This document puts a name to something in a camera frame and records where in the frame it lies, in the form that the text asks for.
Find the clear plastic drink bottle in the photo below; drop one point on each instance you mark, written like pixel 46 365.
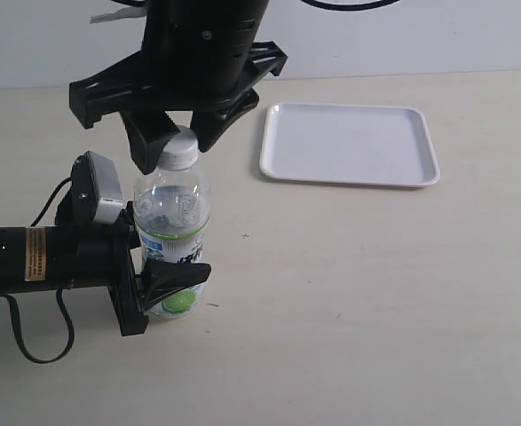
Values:
pixel 171 212

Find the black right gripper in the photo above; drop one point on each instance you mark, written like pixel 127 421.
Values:
pixel 195 56

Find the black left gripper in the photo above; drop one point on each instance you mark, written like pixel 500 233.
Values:
pixel 99 255

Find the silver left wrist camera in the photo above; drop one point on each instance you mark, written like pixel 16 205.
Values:
pixel 96 193

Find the white plastic tray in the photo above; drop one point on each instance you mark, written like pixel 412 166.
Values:
pixel 348 145

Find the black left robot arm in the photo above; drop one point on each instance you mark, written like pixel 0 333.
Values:
pixel 27 266

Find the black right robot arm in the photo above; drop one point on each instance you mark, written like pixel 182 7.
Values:
pixel 196 56

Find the white bottle cap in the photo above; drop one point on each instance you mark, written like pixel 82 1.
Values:
pixel 181 152

